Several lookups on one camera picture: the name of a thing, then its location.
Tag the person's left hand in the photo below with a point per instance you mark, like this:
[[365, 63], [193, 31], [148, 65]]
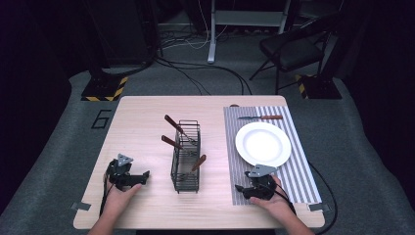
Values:
[[117, 200]]

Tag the white metal stand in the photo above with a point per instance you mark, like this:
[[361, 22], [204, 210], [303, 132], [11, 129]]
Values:
[[212, 42]]

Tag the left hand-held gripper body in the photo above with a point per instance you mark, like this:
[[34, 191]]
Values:
[[119, 174]]

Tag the small brown round thing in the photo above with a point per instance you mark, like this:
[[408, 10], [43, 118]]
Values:
[[234, 105]]

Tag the dark cabinet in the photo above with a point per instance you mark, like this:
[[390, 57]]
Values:
[[120, 32]]

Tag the grey striped placemat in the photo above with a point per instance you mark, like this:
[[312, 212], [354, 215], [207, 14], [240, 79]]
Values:
[[301, 182]]

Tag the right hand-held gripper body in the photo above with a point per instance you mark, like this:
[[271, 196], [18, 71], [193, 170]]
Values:
[[262, 189]]

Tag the grey tape piece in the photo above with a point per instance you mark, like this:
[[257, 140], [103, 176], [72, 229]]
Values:
[[81, 206], [319, 207]]

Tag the white plate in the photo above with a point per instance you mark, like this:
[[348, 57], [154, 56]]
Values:
[[263, 144]]

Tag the person's right hand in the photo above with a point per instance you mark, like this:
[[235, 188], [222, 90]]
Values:
[[279, 204]]

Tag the black folding chair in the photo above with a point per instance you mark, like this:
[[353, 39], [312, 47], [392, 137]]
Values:
[[292, 49]]

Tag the striped-edge black stand base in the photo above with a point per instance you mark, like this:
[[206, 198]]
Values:
[[321, 87], [104, 88]]

